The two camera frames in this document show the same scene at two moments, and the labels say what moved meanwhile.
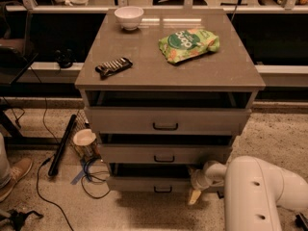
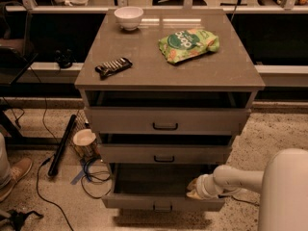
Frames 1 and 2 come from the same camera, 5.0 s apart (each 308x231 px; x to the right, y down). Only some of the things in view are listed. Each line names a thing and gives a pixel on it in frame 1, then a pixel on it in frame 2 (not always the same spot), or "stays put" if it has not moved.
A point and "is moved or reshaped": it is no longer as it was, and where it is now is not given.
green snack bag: (188, 43) stays put
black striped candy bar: (114, 66) stays put
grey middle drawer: (165, 153) stays put
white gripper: (199, 179) -> (201, 186)
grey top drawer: (167, 120) stays put
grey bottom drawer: (147, 178) is moved or reshaped
